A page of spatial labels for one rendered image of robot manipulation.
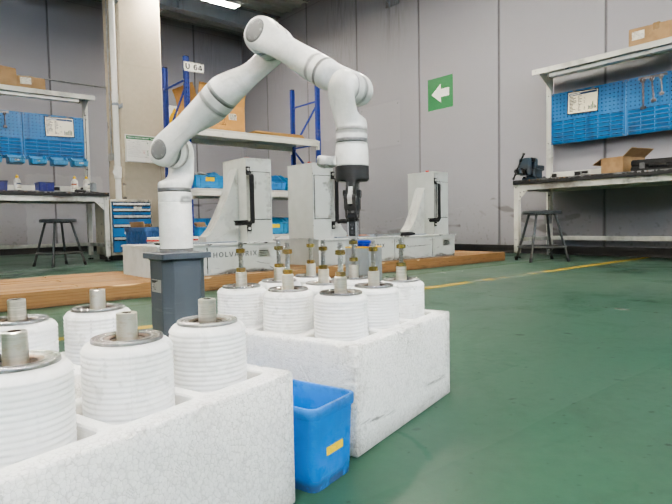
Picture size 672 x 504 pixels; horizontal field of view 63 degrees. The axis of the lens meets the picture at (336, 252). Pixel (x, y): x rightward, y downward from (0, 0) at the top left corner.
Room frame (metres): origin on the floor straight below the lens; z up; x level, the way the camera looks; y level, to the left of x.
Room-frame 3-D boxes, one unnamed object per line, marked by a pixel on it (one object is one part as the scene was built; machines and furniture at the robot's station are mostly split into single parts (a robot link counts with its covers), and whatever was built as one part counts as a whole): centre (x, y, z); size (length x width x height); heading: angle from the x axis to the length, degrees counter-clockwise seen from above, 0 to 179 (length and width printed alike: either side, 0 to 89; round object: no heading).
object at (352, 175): (1.22, -0.04, 0.46); 0.08 x 0.08 x 0.09
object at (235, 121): (6.46, 1.44, 1.70); 0.72 x 0.58 x 0.50; 134
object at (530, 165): (5.27, -1.87, 0.87); 0.41 x 0.17 x 0.25; 130
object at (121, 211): (6.46, 2.49, 0.35); 0.59 x 0.47 x 0.69; 40
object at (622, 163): (5.02, -2.63, 0.87); 0.40 x 0.30 x 0.23; 26
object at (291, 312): (1.02, 0.09, 0.16); 0.10 x 0.10 x 0.18
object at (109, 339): (0.60, 0.23, 0.25); 0.08 x 0.08 x 0.01
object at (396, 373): (1.12, 0.03, 0.09); 0.39 x 0.39 x 0.18; 57
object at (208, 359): (0.69, 0.17, 0.16); 0.10 x 0.10 x 0.18
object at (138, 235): (5.61, 1.87, 0.19); 0.50 x 0.41 x 0.37; 45
